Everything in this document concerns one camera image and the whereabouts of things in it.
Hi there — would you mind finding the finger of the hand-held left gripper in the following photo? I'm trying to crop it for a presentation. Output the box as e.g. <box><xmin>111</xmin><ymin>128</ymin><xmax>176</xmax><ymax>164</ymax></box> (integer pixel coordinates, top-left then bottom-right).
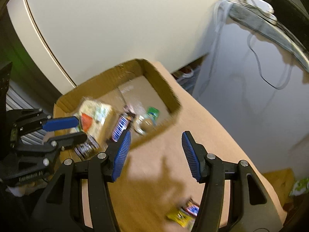
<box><xmin>14</xmin><ymin>132</ymin><xmax>88</xmax><ymax>167</ymax></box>
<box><xmin>12</xmin><ymin>109</ymin><xmax>81</xmax><ymax>137</ymax></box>

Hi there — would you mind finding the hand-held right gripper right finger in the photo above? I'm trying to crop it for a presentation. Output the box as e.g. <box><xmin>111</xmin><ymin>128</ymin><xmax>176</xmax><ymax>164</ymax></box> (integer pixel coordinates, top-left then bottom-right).
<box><xmin>181</xmin><ymin>130</ymin><xmax>284</xmax><ymax>232</ymax></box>

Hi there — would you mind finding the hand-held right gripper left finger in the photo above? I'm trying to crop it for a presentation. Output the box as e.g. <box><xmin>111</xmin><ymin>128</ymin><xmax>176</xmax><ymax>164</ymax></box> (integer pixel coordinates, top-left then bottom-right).
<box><xmin>30</xmin><ymin>129</ymin><xmax>132</xmax><ymax>232</ymax></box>

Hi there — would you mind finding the black white candy packet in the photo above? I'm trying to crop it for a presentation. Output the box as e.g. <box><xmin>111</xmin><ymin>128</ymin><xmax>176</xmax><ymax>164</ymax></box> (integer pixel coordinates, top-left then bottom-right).
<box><xmin>74</xmin><ymin>135</ymin><xmax>100</xmax><ymax>160</ymax></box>

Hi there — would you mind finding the clear green-topped snack packet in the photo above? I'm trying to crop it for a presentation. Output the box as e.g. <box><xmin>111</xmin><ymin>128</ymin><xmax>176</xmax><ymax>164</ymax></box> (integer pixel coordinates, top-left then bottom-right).
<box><xmin>134</xmin><ymin>106</ymin><xmax>160</xmax><ymax>136</ymax></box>

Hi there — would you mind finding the large tan snack bag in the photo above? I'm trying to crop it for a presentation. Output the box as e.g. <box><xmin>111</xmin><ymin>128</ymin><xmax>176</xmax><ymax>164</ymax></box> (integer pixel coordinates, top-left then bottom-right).
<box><xmin>72</xmin><ymin>98</ymin><xmax>114</xmax><ymax>145</ymax></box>

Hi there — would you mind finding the clear packet of dark snack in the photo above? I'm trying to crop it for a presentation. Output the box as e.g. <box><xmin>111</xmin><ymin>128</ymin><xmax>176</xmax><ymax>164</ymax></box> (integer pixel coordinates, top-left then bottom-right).
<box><xmin>124</xmin><ymin>103</ymin><xmax>139</xmax><ymax>116</ymax></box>

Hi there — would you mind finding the cardboard box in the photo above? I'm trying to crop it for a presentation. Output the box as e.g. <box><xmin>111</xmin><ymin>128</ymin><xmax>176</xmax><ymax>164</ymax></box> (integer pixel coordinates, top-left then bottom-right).
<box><xmin>53</xmin><ymin>58</ymin><xmax>182</xmax><ymax>165</ymax></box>

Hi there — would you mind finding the tan tablecloth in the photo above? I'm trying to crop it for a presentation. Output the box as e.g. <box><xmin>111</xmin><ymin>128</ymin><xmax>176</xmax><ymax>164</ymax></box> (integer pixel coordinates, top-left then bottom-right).
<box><xmin>80</xmin><ymin>61</ymin><xmax>288</xmax><ymax>232</ymax></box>

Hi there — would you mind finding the grey ribbed panel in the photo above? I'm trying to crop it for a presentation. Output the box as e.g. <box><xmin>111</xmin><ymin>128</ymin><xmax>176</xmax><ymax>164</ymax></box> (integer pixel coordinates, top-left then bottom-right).
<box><xmin>5</xmin><ymin>87</ymin><xmax>49</xmax><ymax>145</ymax></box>

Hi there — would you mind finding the yellow snack packet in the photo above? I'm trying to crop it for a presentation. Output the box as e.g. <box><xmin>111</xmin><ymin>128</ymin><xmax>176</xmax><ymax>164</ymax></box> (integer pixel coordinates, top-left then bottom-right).
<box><xmin>166</xmin><ymin>206</ymin><xmax>194</xmax><ymax>228</ymax></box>

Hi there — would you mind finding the shoe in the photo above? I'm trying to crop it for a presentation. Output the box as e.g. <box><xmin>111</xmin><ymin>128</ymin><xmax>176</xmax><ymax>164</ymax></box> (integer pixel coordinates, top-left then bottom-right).
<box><xmin>172</xmin><ymin>68</ymin><xmax>195</xmax><ymax>79</ymax></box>

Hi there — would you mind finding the green snack bag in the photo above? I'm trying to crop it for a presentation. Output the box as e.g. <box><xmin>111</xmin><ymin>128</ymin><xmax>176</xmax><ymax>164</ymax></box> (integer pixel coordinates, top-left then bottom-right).
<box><xmin>288</xmin><ymin>177</ymin><xmax>309</xmax><ymax>197</ymax></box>

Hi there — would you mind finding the white wardrobe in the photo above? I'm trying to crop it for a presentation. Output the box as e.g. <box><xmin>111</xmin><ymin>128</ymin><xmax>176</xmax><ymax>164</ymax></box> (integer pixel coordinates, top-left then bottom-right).
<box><xmin>7</xmin><ymin>0</ymin><xmax>221</xmax><ymax>95</ymax></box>

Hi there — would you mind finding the white power strip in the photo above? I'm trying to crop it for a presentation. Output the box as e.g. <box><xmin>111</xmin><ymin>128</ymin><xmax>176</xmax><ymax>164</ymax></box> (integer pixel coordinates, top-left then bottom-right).
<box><xmin>245</xmin><ymin>0</ymin><xmax>277</xmax><ymax>25</ymax></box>

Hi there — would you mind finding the black cable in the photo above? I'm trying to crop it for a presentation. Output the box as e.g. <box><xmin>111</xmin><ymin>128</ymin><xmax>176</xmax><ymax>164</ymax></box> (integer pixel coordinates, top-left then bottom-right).
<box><xmin>247</xmin><ymin>32</ymin><xmax>294</xmax><ymax>90</ymax></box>

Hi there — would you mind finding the white cable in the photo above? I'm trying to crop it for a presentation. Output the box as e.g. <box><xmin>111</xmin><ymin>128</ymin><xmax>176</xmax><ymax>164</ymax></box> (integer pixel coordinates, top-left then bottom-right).
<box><xmin>198</xmin><ymin>0</ymin><xmax>232</xmax><ymax>97</ymax></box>

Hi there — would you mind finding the window with white frame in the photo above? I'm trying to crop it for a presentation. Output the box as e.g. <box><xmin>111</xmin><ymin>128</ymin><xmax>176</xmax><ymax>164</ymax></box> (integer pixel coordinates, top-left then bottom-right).
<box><xmin>246</xmin><ymin>0</ymin><xmax>309</xmax><ymax>61</ymax></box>

